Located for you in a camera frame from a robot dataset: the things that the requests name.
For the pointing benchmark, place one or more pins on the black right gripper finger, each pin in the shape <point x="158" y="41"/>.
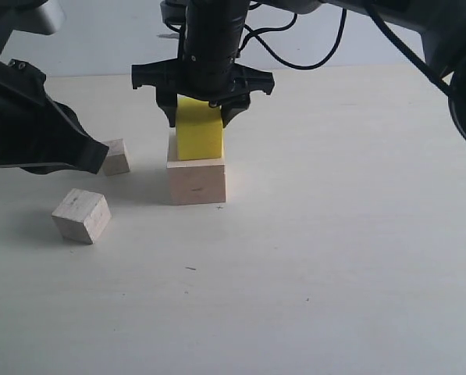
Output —
<point x="232" y="107"/>
<point x="167" y="102"/>

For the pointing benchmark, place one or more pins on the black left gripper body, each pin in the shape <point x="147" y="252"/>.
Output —
<point x="37" y="134"/>

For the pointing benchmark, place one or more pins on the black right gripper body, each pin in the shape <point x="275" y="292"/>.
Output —
<point x="215" y="82"/>

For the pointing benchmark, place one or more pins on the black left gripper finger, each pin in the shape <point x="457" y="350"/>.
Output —
<point x="91" y="155"/>

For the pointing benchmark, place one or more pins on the yellow cube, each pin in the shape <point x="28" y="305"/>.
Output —
<point x="199" y="130"/>

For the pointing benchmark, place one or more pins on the medium wooden cube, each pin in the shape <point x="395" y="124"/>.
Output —
<point x="82" y="216"/>

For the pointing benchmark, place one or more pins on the large wooden cube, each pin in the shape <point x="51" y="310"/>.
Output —
<point x="195" y="182"/>

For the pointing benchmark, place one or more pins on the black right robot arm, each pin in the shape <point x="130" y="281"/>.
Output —
<point x="212" y="35"/>

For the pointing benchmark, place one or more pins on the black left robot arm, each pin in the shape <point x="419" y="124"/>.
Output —
<point x="38" y="134"/>

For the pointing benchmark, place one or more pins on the small wooden cube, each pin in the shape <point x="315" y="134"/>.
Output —
<point x="116" y="161"/>

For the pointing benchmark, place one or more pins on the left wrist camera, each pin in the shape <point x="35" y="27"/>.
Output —
<point x="35" y="17"/>

